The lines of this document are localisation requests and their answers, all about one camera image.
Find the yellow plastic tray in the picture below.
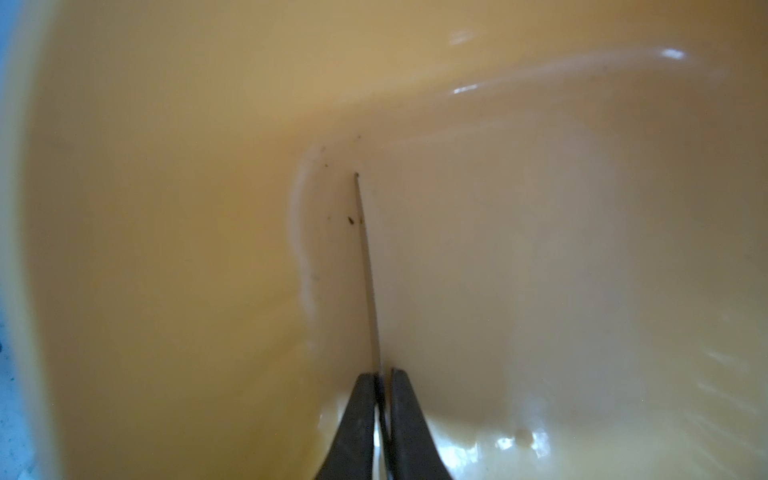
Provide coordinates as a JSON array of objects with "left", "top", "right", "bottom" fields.
[{"left": 1, "top": 1, "right": 767, "bottom": 479}]

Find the silver knife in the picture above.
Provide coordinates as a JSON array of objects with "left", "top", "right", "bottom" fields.
[{"left": 353, "top": 172, "right": 389, "bottom": 479}]

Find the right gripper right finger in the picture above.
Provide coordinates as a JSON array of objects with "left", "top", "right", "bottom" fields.
[{"left": 388, "top": 368, "right": 452, "bottom": 480}]

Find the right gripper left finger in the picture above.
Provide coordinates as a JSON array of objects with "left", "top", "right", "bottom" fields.
[{"left": 315, "top": 373, "right": 377, "bottom": 480}]

